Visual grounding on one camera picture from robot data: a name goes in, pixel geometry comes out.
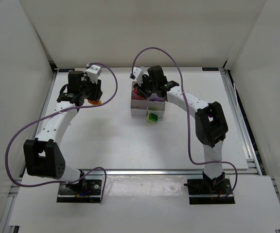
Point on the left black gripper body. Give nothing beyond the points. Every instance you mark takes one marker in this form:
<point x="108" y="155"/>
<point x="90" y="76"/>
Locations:
<point x="95" y="91"/>

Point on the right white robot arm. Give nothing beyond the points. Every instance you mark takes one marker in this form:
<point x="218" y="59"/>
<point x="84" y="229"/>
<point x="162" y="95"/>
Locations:
<point x="210" y="123"/>

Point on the white divided container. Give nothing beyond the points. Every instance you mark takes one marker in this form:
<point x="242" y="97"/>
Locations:
<point x="138" y="105"/>
<point x="157" y="108"/>

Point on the green and lime lego stack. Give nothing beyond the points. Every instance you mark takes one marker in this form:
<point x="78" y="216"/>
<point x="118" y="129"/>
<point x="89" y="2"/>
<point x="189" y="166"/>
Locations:
<point x="152" y="118"/>

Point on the yellow oval printed lego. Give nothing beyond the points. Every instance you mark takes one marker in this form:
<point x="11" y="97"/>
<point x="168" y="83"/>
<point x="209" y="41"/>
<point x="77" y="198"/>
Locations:
<point x="95" y="102"/>

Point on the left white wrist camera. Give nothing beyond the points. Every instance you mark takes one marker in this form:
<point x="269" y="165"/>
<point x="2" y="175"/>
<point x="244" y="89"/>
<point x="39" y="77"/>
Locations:
<point x="93" y="72"/>

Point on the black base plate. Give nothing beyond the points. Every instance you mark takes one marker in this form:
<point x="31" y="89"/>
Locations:
<point x="200" y="192"/>
<point x="88" y="190"/>

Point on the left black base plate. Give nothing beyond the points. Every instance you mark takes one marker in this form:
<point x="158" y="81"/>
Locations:
<point x="88" y="190"/>

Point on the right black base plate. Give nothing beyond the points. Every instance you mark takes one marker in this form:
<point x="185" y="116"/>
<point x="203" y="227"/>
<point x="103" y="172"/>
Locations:
<point x="200" y="192"/>

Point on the left white divided container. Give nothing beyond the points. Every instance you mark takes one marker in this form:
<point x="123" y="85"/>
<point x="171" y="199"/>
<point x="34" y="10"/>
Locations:
<point x="138" y="105"/>

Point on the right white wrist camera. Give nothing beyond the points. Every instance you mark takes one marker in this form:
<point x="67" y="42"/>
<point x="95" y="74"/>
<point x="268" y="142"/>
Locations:
<point x="137" y="74"/>

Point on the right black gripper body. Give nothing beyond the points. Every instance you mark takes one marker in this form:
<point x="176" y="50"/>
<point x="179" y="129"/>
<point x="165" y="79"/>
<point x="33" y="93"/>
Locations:
<point x="143" y="86"/>

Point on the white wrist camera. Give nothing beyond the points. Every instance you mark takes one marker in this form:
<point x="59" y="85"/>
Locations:
<point x="93" y="72"/>
<point x="137" y="74"/>

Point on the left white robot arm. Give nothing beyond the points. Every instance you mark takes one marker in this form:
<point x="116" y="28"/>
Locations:
<point x="43" y="156"/>

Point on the right white divided container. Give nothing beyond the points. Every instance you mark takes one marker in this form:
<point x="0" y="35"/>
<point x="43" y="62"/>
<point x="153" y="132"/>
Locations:
<point x="157" y="108"/>

